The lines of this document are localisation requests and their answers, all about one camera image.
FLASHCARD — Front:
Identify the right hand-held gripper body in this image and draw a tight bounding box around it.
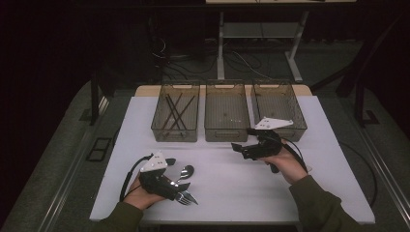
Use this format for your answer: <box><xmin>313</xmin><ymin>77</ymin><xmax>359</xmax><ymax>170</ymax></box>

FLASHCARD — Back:
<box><xmin>247</xmin><ymin>116</ymin><xmax>294</xmax><ymax>161</ymax></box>

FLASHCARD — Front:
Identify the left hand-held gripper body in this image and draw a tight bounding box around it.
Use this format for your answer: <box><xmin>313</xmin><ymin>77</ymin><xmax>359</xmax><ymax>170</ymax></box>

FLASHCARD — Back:
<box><xmin>138</xmin><ymin>150</ymin><xmax>179</xmax><ymax>201</ymax></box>

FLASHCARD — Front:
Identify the wooden handled fork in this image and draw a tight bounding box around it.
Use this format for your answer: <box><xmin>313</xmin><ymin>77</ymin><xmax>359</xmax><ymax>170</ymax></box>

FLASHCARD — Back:
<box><xmin>176</xmin><ymin>192</ymin><xmax>194</xmax><ymax>207</ymax></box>

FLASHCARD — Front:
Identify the black chopstick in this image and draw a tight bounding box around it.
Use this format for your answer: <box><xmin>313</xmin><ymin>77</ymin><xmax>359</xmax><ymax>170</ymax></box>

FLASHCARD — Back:
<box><xmin>168</xmin><ymin>94</ymin><xmax>188</xmax><ymax>131</ymax></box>
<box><xmin>164</xmin><ymin>94</ymin><xmax>182</xmax><ymax>131</ymax></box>

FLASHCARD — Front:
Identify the clear grey plastic bin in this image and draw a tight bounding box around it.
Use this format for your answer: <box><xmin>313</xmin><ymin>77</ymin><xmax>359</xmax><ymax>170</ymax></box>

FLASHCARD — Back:
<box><xmin>150</xmin><ymin>82</ymin><xmax>201</xmax><ymax>143</ymax></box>
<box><xmin>250</xmin><ymin>79</ymin><xmax>308</xmax><ymax>143</ymax></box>
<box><xmin>203</xmin><ymin>80</ymin><xmax>251</xmax><ymax>143</ymax></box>

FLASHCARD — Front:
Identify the person's left hand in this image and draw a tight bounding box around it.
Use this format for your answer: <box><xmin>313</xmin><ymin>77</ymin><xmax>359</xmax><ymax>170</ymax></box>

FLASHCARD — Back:
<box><xmin>123</xmin><ymin>177</ymin><xmax>167</xmax><ymax>211</ymax></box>

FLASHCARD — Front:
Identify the person's right hand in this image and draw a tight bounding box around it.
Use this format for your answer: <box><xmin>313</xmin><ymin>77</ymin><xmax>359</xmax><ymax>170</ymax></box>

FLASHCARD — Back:
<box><xmin>257</xmin><ymin>140</ymin><xmax>309</xmax><ymax>186</ymax></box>

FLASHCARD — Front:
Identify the metal spoon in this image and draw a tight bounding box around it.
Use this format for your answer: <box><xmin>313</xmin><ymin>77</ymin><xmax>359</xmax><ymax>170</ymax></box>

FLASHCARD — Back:
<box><xmin>173</xmin><ymin>164</ymin><xmax>195</xmax><ymax>187</ymax></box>

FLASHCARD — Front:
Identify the black metal stand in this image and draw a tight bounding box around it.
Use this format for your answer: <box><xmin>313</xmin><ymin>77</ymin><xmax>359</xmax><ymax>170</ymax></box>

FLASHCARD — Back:
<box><xmin>89</xmin><ymin>69</ymin><xmax>102</xmax><ymax>127</ymax></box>
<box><xmin>309</xmin><ymin>15</ymin><xmax>407</xmax><ymax>128</ymax></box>

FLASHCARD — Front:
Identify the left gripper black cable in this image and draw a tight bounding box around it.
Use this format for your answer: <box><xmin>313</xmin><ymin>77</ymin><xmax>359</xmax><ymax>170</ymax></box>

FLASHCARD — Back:
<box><xmin>119</xmin><ymin>154</ymin><xmax>154</xmax><ymax>202</ymax></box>

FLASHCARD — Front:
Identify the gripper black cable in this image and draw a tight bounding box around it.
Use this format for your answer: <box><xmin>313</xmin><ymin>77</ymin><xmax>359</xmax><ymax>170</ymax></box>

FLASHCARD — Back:
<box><xmin>282</xmin><ymin>136</ymin><xmax>309</xmax><ymax>172</ymax></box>
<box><xmin>119</xmin><ymin>154</ymin><xmax>154</xmax><ymax>202</ymax></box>

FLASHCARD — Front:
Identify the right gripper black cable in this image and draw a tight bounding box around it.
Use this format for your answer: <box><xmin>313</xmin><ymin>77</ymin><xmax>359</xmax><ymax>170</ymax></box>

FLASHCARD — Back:
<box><xmin>282</xmin><ymin>136</ymin><xmax>309</xmax><ymax>172</ymax></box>

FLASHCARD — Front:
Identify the black floor socket frame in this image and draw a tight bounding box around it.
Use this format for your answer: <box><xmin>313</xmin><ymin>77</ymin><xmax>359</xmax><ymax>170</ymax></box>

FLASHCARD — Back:
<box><xmin>85</xmin><ymin>137</ymin><xmax>113</xmax><ymax>162</ymax></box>

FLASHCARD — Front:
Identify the tangle of floor cables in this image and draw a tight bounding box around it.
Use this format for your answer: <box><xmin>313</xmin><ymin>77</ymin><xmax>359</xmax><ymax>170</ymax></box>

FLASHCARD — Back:
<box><xmin>149</xmin><ymin>35</ymin><xmax>275</xmax><ymax>82</ymax></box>

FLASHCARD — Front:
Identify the aluminium floor rail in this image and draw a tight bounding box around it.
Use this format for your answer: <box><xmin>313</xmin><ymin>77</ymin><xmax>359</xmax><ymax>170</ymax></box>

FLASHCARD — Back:
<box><xmin>38</xmin><ymin>96</ymin><xmax>109</xmax><ymax>232</ymax></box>
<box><xmin>359</xmin><ymin>129</ymin><xmax>410</xmax><ymax>220</ymax></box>

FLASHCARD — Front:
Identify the thin black cable loop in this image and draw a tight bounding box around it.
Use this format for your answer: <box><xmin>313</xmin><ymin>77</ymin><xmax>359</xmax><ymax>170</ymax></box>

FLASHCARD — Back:
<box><xmin>339</xmin><ymin>141</ymin><xmax>379</xmax><ymax>209</ymax></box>

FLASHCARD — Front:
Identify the white metal desk frame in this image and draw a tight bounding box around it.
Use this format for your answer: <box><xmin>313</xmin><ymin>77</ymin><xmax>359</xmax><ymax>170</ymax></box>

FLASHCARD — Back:
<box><xmin>205</xmin><ymin>0</ymin><xmax>358</xmax><ymax>84</ymax></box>

